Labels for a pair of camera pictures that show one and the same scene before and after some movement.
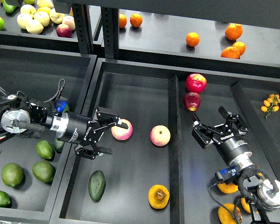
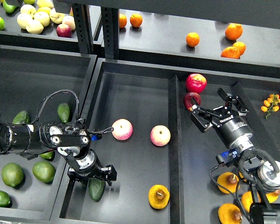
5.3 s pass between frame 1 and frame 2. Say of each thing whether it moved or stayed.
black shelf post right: stayed
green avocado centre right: stayed
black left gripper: moved
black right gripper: moved
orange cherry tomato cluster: stayed
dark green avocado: stayed
